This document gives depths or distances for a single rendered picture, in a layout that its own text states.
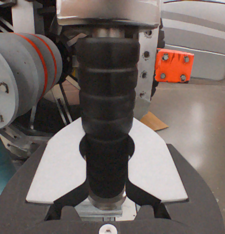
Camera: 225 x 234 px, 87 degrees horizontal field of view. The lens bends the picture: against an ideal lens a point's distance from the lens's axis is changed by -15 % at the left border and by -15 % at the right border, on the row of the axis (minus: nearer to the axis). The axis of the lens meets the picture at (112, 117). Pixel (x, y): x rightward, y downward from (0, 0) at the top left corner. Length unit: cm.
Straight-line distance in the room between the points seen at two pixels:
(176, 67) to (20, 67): 29
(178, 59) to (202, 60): 51
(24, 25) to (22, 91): 18
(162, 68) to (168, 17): 45
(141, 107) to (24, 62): 25
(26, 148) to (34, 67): 30
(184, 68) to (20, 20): 36
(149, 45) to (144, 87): 9
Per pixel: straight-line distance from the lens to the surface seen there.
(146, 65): 30
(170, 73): 33
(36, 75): 22
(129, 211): 89
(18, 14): 35
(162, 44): 40
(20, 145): 48
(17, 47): 23
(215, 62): 88
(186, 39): 77
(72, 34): 79
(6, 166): 40
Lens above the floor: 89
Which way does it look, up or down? 30 degrees down
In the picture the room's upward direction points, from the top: 2 degrees clockwise
